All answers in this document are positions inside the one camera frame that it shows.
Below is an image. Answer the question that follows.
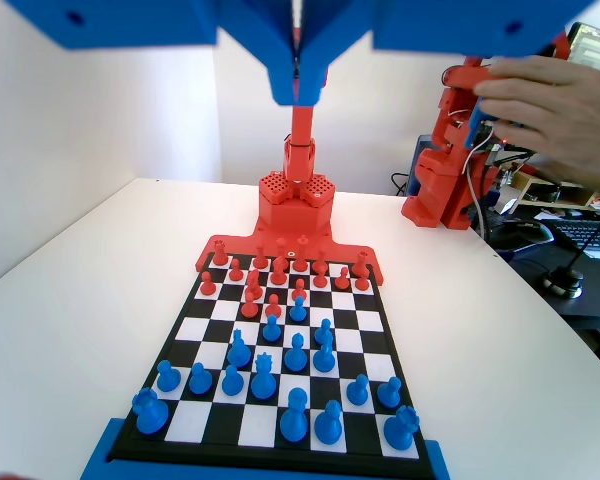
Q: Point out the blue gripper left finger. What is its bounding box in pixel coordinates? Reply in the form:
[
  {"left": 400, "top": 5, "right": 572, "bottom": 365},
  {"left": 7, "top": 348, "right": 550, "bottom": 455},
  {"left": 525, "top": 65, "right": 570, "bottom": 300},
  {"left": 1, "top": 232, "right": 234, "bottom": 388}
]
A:
[{"left": 199, "top": 0, "right": 298, "bottom": 108}]

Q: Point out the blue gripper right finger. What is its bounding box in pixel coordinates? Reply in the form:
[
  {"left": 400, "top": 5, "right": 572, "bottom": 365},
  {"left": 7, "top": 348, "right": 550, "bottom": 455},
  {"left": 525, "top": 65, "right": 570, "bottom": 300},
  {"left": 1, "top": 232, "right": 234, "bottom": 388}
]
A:
[{"left": 299, "top": 0, "right": 381, "bottom": 108}]

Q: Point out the red leader arm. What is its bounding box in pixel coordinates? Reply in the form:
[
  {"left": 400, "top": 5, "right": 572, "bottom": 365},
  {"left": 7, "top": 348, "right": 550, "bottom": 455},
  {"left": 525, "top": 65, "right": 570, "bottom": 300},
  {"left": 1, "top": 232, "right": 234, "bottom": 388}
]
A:
[{"left": 400, "top": 30, "right": 572, "bottom": 232}]

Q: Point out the blue plastic chess rook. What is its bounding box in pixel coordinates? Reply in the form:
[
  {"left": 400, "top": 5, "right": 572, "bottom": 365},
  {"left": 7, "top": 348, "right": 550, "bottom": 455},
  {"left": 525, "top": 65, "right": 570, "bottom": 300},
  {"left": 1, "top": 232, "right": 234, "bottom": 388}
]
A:
[
  {"left": 382, "top": 404, "right": 422, "bottom": 452},
  {"left": 131, "top": 387, "right": 171, "bottom": 437}
]

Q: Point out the person's bare hand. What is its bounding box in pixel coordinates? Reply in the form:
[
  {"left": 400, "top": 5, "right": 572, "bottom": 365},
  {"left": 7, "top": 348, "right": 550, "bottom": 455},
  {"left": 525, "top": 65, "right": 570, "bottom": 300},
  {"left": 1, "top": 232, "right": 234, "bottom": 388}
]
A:
[{"left": 472, "top": 54, "right": 600, "bottom": 196}]

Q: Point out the dark blue box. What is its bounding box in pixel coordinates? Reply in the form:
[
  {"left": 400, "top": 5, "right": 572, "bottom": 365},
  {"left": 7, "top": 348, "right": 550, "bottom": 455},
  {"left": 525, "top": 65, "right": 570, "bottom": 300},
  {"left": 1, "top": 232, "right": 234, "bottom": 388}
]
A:
[{"left": 413, "top": 133, "right": 435, "bottom": 197}]

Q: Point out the light wooden desk shelf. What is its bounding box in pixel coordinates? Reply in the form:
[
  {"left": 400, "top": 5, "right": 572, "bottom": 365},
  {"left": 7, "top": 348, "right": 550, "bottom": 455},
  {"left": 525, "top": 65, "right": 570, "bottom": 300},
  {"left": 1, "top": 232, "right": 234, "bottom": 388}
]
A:
[{"left": 504, "top": 169, "right": 600, "bottom": 211}]

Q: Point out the computer monitor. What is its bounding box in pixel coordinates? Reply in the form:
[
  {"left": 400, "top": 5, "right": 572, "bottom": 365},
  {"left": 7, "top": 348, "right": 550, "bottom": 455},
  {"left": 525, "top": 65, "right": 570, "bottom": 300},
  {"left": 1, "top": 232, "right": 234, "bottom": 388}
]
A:
[{"left": 565, "top": 21, "right": 600, "bottom": 84}]

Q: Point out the black and white chessboard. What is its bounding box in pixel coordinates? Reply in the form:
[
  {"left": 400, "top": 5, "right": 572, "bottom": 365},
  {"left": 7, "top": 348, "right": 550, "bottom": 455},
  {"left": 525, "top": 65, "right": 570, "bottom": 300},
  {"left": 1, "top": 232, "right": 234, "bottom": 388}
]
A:
[{"left": 107, "top": 249, "right": 434, "bottom": 464}]

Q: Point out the black computer keyboard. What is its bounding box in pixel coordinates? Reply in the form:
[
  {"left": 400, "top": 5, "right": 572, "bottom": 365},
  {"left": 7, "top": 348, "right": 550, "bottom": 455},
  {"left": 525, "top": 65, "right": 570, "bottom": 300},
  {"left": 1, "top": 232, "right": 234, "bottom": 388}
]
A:
[{"left": 549, "top": 219, "right": 600, "bottom": 261}]

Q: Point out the black round stand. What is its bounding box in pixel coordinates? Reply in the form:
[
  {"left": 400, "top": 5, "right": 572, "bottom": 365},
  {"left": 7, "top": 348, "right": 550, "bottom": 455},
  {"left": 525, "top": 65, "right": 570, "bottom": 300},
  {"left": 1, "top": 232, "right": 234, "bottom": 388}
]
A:
[{"left": 542, "top": 214, "right": 600, "bottom": 301}]

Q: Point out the white leader arm cable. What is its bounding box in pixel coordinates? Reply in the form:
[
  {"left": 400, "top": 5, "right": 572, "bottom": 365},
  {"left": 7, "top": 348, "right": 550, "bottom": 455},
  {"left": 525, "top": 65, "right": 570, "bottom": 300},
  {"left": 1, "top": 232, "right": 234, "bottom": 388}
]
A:
[{"left": 458, "top": 144, "right": 499, "bottom": 236}]

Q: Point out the blue printed base plate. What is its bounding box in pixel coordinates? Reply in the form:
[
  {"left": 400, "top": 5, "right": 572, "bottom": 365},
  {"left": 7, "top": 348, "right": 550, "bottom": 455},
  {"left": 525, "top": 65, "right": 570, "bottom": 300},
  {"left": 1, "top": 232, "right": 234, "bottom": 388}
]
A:
[{"left": 79, "top": 417, "right": 451, "bottom": 480}]

